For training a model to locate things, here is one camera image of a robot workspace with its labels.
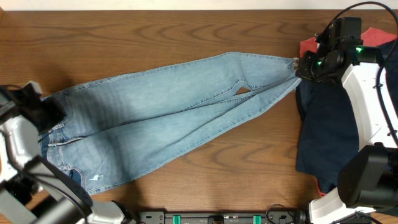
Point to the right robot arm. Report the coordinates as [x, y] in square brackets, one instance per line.
[368, 181]

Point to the red t-shirt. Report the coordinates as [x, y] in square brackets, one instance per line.
[371, 37]

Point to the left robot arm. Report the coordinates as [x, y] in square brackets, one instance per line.
[32, 189]

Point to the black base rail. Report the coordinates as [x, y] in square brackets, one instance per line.
[271, 216]

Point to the navy blue folded garment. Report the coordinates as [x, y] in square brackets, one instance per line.
[329, 136]

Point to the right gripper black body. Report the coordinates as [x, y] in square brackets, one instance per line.
[316, 70]

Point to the light blue denim jeans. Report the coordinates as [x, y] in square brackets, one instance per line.
[121, 128]

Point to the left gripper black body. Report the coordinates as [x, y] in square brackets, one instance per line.
[50, 115]

